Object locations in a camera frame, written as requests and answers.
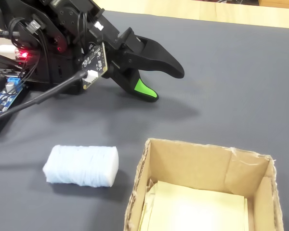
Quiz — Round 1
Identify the thick black camera cable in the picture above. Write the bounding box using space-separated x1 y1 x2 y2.
0 71 88 124

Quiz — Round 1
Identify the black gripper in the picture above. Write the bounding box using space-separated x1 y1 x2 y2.
88 8 185 103

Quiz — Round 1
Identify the black power plug cable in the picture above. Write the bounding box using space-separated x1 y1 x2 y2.
0 30 15 39

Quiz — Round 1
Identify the white foam block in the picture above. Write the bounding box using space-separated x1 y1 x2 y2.
42 144 119 188

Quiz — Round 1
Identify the blue controller circuit board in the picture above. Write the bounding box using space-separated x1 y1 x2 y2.
0 76 25 128

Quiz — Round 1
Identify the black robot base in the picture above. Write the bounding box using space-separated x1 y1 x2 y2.
26 51 87 95

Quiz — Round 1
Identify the white usb cable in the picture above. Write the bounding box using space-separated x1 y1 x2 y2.
0 45 18 54

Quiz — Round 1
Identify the open cardboard box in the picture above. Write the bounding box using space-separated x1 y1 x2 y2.
124 138 285 231

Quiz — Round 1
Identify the black camera circuit board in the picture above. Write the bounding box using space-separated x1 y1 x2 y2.
81 42 109 91

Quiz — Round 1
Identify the pale yellow paper sheet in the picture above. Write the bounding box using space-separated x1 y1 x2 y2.
138 180 250 231

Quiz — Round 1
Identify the large grey table mat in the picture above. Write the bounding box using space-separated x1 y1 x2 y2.
0 9 289 231

